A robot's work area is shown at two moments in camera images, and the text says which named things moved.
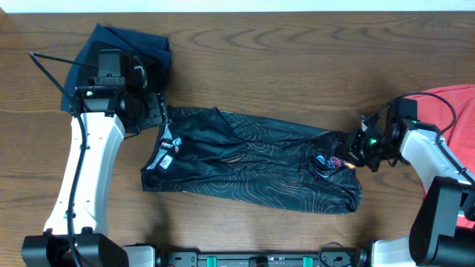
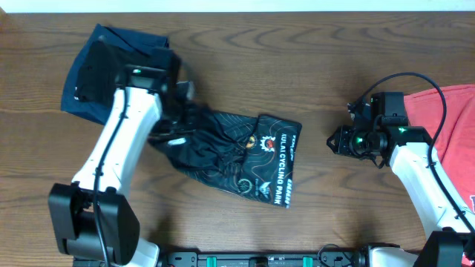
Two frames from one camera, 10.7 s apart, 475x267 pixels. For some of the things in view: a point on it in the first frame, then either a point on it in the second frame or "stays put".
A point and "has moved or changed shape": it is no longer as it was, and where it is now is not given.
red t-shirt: [437, 112] stays put
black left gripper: [149, 107] to [177, 112]
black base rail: [263, 259] stays put
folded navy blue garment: [156, 47] stays put
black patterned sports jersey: [250, 159] has moved or changed shape
